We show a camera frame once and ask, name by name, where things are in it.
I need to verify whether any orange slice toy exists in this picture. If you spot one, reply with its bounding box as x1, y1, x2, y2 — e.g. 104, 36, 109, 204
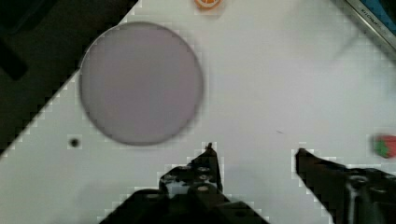
194, 0, 222, 9

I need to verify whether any lilac round plate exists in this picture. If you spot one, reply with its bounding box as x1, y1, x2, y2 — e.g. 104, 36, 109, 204
79, 21, 204, 146

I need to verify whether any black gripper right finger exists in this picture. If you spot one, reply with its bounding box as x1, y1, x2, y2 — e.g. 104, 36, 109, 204
295, 148, 396, 224

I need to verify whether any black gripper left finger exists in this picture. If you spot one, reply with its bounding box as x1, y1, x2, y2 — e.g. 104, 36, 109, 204
99, 144, 269, 224

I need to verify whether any red strawberry toy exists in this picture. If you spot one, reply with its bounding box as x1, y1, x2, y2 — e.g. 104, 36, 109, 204
374, 135, 396, 159

